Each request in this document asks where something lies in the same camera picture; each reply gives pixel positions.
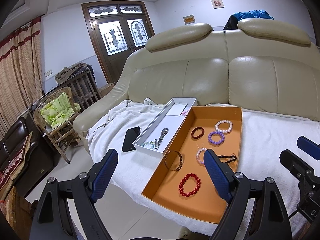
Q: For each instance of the dark red bangle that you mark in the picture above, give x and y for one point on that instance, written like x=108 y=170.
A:
x=197 y=132

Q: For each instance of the black smartphone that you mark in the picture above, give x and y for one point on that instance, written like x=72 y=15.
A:
x=131 y=135

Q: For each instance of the white long jewelry box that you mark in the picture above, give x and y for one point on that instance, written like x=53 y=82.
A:
x=171 y=116

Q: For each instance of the orange cardboard box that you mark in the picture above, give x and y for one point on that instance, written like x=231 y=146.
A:
x=200 y=162

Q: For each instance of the blue jacket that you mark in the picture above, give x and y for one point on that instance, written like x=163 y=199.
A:
x=233 y=20

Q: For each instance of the striped beige curtain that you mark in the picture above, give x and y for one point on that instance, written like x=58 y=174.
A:
x=21 y=72

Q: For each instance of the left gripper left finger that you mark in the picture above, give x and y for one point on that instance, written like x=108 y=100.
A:
x=52 y=218

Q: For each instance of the dark leather chair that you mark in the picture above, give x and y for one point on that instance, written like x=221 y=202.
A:
x=26 y=158

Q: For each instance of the silver metal bangle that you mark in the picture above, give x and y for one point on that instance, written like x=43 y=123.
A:
x=173 y=160

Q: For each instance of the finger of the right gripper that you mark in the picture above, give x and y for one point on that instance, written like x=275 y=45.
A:
x=302 y=171
x=309 y=147

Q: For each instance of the wall picture frame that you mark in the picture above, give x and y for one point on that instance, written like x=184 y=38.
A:
x=217 y=4

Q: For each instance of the orange wall sign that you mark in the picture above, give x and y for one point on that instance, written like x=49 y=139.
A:
x=189 y=19

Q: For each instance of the beige leather sofa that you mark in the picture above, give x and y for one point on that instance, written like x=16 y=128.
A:
x=263 y=65

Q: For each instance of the wooden glass door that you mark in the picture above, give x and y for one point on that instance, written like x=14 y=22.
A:
x=116 y=29

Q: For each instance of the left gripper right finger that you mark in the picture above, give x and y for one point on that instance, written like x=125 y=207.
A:
x=269 y=218

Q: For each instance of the silver wristwatch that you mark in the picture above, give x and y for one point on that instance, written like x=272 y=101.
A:
x=160 y=139

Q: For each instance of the wicker chair green cushion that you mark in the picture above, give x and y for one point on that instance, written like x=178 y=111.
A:
x=54 y=115

